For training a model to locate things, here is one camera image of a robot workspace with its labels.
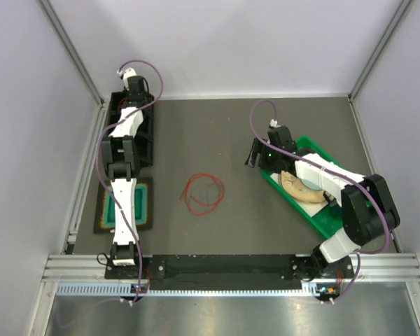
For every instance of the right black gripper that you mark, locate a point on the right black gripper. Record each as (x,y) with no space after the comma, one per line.
(259,148)

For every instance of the teal sponge on black tray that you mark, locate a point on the teal sponge on black tray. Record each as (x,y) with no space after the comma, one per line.
(104,218)

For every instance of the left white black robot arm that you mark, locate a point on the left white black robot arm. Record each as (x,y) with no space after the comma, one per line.
(122,166)

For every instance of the white square board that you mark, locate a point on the white square board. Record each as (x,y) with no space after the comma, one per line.
(309,208)

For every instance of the green plastic tray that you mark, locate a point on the green plastic tray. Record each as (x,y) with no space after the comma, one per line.
(326,222)

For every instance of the beige painted ceramic plate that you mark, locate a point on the beige painted ceramic plate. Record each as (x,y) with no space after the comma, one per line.
(298,190)

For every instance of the grey slotted cable duct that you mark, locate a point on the grey slotted cable duct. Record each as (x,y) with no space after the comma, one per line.
(130,290)

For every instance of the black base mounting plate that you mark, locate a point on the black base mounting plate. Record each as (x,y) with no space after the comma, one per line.
(286,265)

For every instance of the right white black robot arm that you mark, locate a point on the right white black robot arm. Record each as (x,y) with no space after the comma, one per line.
(367,207)

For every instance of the aluminium front frame rail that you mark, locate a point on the aluminium front frame rail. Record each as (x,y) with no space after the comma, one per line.
(385,267)

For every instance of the black compartment organizer bin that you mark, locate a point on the black compartment organizer bin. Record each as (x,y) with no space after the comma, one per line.
(144,138)

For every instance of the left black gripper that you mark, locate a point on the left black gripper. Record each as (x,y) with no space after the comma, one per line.
(147,99)

